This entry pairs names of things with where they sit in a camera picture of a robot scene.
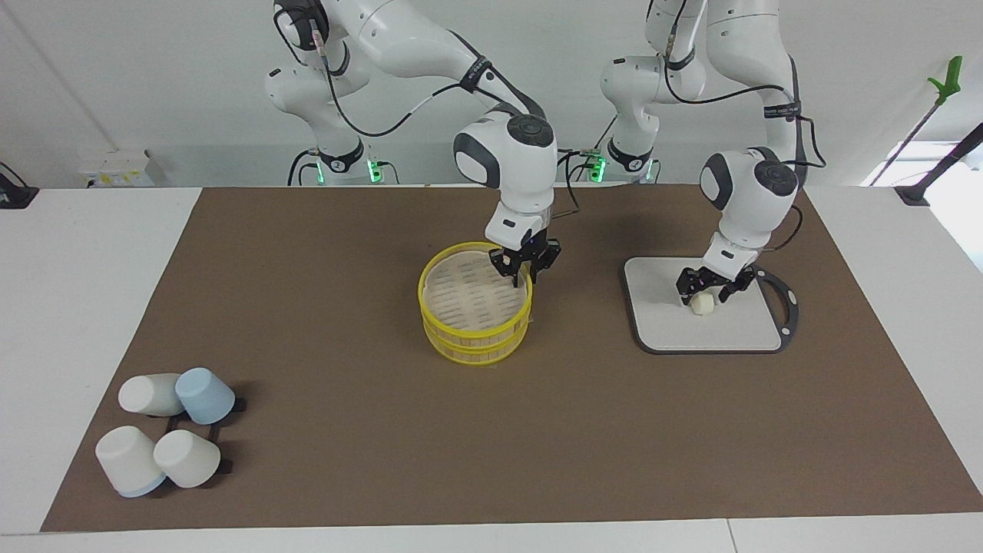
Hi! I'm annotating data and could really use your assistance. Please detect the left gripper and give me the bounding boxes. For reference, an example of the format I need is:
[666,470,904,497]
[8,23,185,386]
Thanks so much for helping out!
[675,265,758,307]

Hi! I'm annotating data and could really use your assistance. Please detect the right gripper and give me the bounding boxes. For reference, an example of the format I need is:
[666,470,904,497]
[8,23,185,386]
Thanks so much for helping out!
[489,229,563,290]

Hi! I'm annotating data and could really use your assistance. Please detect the yellow rimmed bamboo steamer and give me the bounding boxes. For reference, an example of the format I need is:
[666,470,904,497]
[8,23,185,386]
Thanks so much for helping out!
[418,241,535,367]

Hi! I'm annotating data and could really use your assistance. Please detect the white cutting board grey rim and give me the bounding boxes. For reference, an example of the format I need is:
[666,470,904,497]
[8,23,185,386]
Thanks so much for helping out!
[621,256,800,356]

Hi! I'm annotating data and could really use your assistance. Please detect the black stand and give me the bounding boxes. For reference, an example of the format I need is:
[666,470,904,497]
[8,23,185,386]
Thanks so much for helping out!
[894,121,983,207]
[0,161,40,210]

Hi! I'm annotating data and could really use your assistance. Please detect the green clip on rod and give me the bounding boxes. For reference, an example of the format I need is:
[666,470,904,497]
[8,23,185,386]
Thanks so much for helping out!
[867,55,964,187]

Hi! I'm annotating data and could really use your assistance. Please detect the light blue cup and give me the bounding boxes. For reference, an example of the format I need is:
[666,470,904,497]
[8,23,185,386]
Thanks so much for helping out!
[174,367,237,426]

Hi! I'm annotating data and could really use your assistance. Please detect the black cup rack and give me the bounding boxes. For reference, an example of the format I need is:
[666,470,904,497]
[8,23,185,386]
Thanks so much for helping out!
[144,395,247,492]

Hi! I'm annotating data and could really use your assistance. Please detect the white socket box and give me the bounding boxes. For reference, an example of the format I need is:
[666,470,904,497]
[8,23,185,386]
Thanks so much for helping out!
[76,149,157,188]

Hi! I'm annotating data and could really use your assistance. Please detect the white cup with blue rim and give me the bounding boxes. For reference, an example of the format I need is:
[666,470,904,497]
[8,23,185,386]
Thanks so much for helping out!
[94,426,167,499]

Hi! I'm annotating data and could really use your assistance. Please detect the black cable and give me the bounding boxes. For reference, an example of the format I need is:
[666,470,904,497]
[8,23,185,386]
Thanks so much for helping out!
[662,27,828,171]
[307,19,494,140]
[556,115,620,217]
[287,148,321,187]
[766,201,805,253]

